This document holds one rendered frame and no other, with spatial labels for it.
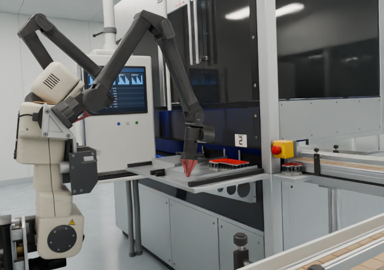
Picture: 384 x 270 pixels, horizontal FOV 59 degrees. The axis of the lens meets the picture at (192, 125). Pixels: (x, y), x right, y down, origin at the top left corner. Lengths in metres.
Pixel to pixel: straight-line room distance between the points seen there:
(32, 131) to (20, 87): 5.40
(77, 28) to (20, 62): 1.21
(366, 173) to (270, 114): 0.45
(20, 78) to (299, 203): 5.70
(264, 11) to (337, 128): 0.74
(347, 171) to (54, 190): 1.13
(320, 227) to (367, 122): 0.67
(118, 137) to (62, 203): 0.94
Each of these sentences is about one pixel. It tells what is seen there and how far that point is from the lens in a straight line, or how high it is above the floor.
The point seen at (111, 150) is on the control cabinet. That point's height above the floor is 0.95.
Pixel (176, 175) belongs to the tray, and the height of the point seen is 0.90.
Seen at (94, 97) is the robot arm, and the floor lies 1.24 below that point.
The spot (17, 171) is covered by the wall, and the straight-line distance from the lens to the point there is 6.74.
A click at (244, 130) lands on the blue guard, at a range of 1.67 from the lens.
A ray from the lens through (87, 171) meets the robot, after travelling 1.36.
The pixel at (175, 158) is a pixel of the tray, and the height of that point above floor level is 0.90.
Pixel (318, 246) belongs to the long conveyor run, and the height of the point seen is 0.96.
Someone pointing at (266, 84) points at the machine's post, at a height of 1.28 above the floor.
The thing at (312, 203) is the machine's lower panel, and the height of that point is 0.69.
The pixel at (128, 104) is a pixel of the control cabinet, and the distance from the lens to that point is 2.25.
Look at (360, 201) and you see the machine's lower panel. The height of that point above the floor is 0.63.
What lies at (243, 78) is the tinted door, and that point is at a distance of 1.68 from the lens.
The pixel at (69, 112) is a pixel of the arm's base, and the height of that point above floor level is 1.19.
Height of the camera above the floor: 1.19
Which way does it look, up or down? 3 degrees down
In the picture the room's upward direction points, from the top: 3 degrees counter-clockwise
